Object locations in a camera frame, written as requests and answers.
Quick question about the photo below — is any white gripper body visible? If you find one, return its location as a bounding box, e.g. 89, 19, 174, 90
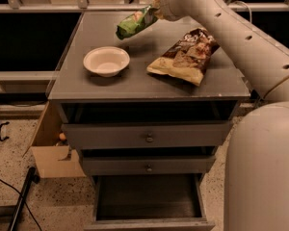
160, 0, 185, 21

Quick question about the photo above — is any green rice chip bag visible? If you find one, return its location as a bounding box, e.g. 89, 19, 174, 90
116, 5, 158, 39

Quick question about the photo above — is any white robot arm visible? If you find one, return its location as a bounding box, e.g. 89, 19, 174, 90
160, 0, 289, 231

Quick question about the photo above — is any brown yellow chip bag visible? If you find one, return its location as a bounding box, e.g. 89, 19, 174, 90
146, 28, 219, 86

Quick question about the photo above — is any grey drawer cabinet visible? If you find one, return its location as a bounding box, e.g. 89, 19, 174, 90
47, 10, 250, 231

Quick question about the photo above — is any grey top drawer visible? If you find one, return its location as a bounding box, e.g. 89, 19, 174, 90
62, 121, 232, 149

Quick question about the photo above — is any grey drawer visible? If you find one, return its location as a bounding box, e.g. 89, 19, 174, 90
84, 174, 215, 231
62, 121, 232, 149
82, 156, 215, 176

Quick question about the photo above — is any grey middle drawer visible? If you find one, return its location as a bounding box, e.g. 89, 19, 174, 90
82, 156, 215, 176

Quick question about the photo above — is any grey bottom drawer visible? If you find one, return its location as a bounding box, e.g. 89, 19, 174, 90
84, 174, 215, 231

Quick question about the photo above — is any white paper bowl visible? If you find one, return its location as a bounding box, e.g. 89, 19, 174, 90
83, 46, 130, 77

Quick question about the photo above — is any cardboard box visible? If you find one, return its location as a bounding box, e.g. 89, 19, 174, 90
28, 102, 85, 178

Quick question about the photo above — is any black clamp on floor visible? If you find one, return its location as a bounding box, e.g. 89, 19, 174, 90
0, 120, 11, 142

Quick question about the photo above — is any black pole on floor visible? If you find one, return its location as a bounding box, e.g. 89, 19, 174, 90
8, 167, 39, 231

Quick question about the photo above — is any white hanging cable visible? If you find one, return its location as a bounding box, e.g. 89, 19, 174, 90
233, 1, 253, 24

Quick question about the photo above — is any metal frame rail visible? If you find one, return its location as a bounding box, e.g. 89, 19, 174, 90
0, 3, 289, 13

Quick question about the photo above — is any black floor cable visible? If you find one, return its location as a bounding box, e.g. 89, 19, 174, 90
0, 170, 44, 231

